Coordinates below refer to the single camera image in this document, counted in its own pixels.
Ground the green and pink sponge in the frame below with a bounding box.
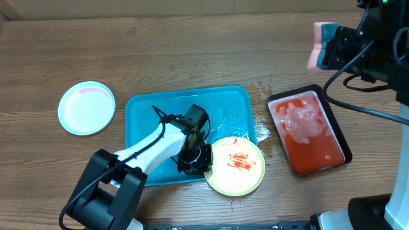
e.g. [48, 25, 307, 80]
[307, 22, 341, 72]

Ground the yellow plate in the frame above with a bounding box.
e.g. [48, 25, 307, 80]
[204, 137, 265, 197]

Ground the light blue plate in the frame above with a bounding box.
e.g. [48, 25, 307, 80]
[58, 81, 116, 135]

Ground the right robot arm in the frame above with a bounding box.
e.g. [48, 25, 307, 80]
[307, 0, 408, 229]

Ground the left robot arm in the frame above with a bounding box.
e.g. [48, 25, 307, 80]
[58, 112, 212, 229]

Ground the teal plastic tray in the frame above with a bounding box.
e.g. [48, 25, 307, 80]
[125, 86, 257, 187]

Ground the black tray with red water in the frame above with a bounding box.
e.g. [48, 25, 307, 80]
[266, 84, 353, 176]

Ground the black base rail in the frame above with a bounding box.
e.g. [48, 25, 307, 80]
[143, 220, 320, 230]

